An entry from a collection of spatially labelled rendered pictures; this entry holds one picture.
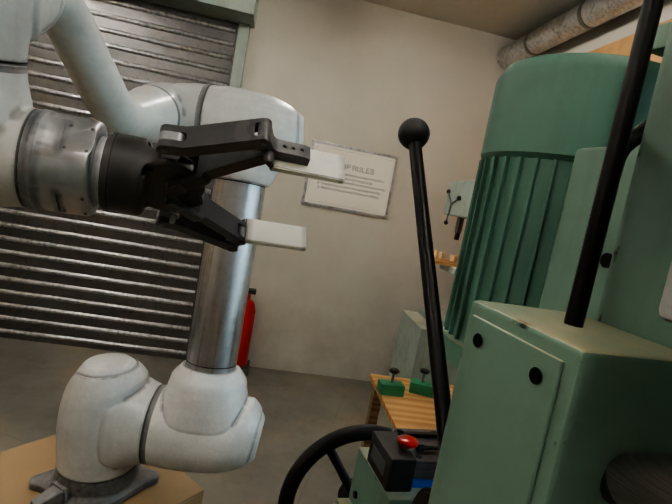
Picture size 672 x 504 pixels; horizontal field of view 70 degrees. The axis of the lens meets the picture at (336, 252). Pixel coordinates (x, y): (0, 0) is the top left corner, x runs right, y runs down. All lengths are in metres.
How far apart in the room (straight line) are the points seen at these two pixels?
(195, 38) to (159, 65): 0.30
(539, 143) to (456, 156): 3.29
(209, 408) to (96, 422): 0.21
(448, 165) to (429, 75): 0.66
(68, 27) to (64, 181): 0.22
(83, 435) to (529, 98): 0.92
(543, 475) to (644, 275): 0.13
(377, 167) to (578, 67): 3.12
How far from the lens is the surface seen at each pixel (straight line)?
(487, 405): 0.28
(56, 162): 0.47
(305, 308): 3.62
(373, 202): 3.56
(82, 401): 1.04
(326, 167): 0.46
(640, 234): 0.33
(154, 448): 1.04
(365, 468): 0.81
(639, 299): 0.33
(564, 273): 0.43
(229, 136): 0.43
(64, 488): 1.14
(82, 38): 0.66
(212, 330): 0.97
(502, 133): 0.50
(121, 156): 0.47
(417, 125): 0.54
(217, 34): 3.60
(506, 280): 0.48
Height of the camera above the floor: 1.35
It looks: 6 degrees down
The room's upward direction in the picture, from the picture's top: 11 degrees clockwise
